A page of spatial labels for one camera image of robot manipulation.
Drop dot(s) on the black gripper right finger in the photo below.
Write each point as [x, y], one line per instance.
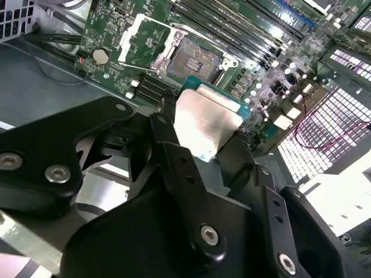
[275, 220]

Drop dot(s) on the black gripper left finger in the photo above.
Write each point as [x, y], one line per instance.
[43, 144]

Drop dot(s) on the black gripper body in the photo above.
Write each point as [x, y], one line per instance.
[139, 237]

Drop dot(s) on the silver CPU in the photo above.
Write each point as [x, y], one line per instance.
[203, 121]

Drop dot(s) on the metal socket cover frame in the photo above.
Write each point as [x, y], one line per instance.
[127, 37]

